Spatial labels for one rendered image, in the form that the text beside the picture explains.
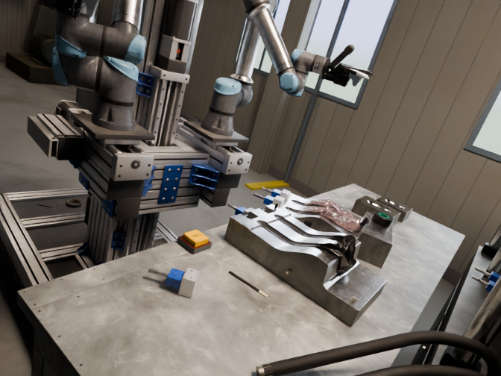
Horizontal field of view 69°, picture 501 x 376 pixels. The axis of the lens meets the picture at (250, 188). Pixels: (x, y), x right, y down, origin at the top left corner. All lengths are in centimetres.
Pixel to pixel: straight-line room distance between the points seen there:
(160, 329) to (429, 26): 351
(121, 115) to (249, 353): 89
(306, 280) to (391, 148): 285
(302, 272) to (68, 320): 63
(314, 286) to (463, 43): 299
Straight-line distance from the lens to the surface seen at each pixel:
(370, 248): 148
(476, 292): 178
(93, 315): 92
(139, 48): 108
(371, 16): 415
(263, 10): 161
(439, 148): 370
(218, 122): 164
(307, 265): 111
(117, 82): 134
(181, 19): 153
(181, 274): 100
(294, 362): 87
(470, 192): 365
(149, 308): 95
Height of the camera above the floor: 143
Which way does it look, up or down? 21 degrees down
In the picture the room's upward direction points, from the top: 17 degrees clockwise
